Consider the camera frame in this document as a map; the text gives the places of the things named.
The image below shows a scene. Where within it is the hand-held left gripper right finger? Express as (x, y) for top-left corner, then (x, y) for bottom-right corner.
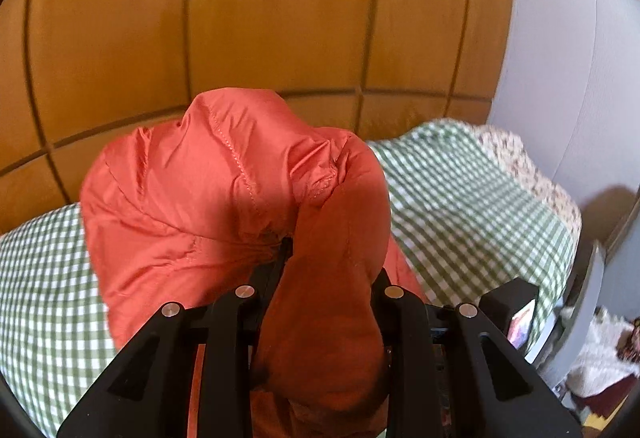
(371, 269), (584, 438)

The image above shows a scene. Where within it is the grey bed frame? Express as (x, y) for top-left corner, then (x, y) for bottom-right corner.
(537, 238), (608, 389)

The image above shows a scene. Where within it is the red puffer jacket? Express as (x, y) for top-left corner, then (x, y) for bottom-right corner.
(80, 88), (426, 438)

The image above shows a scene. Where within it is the green checked bed sheet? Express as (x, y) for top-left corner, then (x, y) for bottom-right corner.
(0, 118), (576, 438)

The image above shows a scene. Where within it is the wooden panelled headboard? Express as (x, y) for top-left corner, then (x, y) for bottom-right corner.
(0, 0), (516, 239)

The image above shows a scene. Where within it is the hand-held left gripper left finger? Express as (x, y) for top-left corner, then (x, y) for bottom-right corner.
(57, 237), (294, 438)

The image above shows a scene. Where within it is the white fluffy cloth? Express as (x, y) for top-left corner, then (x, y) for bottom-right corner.
(560, 305), (640, 399)

